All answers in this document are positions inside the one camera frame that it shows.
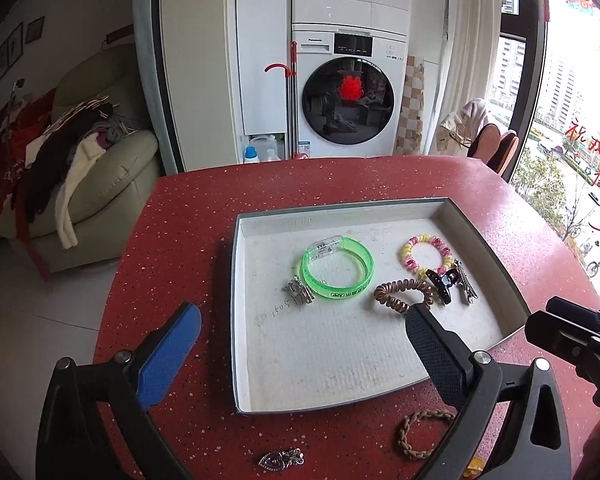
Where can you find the pile of clothes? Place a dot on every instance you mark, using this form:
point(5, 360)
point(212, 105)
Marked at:
point(55, 160)

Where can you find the blue capped detergent bottle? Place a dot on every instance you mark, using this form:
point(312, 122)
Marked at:
point(250, 156)

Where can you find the checked folded board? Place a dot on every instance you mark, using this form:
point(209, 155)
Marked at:
point(411, 110)

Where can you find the silver heart brooch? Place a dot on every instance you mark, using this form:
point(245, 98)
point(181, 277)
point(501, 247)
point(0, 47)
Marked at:
point(280, 459)

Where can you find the brown round-backed chair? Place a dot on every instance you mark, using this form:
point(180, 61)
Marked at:
point(482, 142)
point(505, 152)

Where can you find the clear plastic jug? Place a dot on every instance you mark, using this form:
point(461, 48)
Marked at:
point(269, 149)

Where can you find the white washing machine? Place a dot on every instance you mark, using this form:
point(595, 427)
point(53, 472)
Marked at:
point(347, 100)

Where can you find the silver barrette hair clip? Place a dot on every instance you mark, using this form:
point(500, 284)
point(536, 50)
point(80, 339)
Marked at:
point(466, 285)

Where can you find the beige tote bag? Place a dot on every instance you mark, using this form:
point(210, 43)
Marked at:
point(455, 130)

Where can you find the red blanket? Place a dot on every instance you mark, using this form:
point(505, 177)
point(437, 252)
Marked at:
point(5, 150)

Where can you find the grey shallow tray box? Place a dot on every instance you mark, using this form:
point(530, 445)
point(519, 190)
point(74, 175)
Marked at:
point(330, 350)

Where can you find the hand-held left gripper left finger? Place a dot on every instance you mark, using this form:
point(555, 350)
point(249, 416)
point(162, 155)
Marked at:
point(170, 355)

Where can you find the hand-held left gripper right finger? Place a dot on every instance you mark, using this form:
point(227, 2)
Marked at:
point(435, 355)

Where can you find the small silver clasp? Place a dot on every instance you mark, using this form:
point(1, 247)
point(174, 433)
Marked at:
point(297, 290)

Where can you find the beige sofa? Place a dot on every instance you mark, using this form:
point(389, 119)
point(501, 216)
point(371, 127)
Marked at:
point(125, 170)

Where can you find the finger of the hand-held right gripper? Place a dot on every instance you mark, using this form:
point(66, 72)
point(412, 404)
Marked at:
point(560, 335)
point(570, 310)

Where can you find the small square picture frame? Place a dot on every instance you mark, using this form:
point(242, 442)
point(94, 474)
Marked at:
point(35, 30)

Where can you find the black claw hair clip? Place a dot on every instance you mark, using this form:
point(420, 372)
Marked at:
point(437, 280)

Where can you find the tall picture frame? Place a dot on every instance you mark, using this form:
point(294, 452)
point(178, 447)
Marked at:
point(15, 45)
point(2, 60)

